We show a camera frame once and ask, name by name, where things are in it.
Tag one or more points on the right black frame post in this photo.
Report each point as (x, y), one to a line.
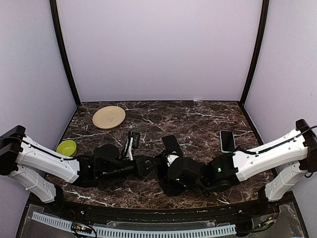
(256, 52)

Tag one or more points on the white slotted cable duct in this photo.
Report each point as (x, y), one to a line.
(104, 232)

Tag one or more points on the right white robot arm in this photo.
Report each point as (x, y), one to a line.
(297, 151)

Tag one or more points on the beige round plate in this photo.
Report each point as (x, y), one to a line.
(109, 117)

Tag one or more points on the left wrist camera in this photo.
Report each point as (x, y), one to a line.
(131, 145)

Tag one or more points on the black frame post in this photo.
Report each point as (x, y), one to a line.
(62, 51)
(256, 52)

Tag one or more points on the small circuit board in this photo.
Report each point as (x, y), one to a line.
(80, 228)

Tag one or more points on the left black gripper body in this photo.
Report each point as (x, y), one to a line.
(139, 165)

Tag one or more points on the left black frame post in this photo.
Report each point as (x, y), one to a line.
(62, 51)

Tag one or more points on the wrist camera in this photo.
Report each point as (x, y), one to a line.
(131, 145)
(168, 159)

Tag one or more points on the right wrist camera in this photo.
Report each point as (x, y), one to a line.
(168, 159)

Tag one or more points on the smartphone with silver edge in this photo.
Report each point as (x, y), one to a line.
(171, 146)

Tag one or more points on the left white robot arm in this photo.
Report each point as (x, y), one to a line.
(21, 158)

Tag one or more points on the yellow green bowl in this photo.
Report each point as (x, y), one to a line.
(67, 148)

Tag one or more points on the light blue phone case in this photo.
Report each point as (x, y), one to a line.
(227, 141)

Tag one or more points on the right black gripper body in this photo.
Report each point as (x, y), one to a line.
(169, 184)

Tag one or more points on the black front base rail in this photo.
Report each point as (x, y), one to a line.
(144, 206)

